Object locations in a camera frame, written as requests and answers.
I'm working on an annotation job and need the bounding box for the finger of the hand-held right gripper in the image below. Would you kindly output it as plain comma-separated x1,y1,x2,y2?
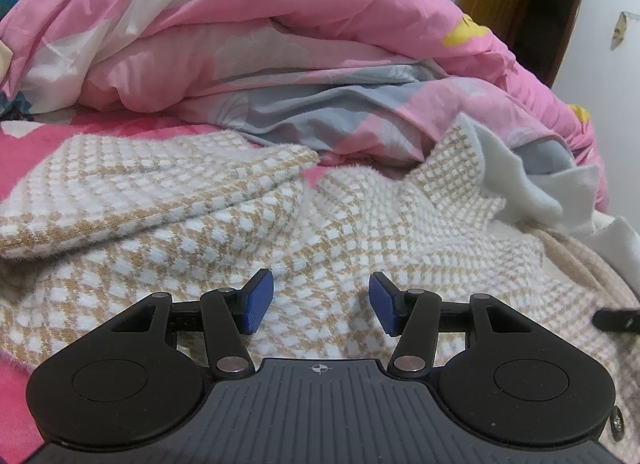
591,307,640,335

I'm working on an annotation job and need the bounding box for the white fleece garment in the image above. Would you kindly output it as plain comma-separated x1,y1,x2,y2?
460,111,640,272

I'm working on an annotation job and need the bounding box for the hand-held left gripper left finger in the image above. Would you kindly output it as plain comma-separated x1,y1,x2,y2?
111,268,275,379

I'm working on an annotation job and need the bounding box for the beige white checked knit coat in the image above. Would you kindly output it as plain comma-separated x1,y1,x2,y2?
0,116,601,375

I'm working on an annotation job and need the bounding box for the brown wooden door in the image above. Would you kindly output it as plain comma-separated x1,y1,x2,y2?
457,0,588,91

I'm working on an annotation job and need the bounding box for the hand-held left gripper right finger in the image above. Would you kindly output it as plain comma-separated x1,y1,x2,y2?
369,272,533,379

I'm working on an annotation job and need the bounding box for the pink floral bed blanket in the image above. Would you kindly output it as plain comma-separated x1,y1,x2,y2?
0,106,331,445

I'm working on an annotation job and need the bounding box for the pink grey patterned quilt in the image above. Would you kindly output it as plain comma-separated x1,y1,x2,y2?
0,0,608,217

